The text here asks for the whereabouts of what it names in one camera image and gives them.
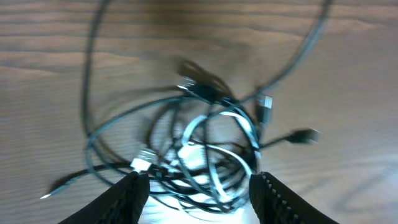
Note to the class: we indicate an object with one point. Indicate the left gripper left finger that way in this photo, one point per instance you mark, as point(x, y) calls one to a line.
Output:
point(122, 203)

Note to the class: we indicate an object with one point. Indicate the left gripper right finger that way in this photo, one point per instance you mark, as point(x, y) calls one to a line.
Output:
point(275, 203)

